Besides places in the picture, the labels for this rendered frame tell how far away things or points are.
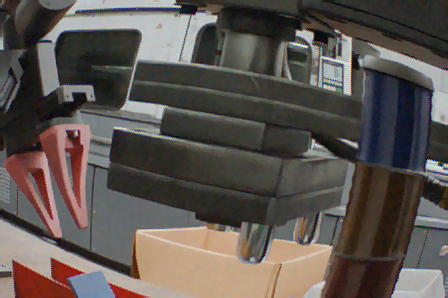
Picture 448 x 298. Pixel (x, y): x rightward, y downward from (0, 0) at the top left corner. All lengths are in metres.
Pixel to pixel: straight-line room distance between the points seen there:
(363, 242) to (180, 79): 0.29
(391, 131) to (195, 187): 0.25
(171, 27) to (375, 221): 5.37
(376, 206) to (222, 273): 2.63
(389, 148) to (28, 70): 0.40
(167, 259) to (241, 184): 2.48
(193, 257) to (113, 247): 2.84
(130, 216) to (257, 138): 5.16
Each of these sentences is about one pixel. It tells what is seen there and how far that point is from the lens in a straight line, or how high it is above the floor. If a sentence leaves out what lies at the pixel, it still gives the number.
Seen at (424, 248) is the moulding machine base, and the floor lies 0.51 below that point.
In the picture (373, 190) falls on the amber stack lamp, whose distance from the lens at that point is 0.34.
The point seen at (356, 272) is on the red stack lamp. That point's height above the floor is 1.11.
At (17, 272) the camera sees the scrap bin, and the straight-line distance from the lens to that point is 0.92.
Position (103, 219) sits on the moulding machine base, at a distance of 5.84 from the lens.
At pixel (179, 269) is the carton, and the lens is 3.02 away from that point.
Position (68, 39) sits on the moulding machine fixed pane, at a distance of 6.13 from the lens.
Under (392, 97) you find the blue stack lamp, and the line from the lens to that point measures 0.34.
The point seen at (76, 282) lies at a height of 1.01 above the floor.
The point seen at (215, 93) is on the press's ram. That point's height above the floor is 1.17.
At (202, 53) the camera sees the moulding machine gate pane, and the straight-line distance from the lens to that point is 5.55.
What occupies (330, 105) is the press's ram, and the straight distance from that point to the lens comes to 0.58.
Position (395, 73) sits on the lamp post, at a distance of 0.34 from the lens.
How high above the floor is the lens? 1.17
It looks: 3 degrees down
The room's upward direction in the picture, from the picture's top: 10 degrees clockwise
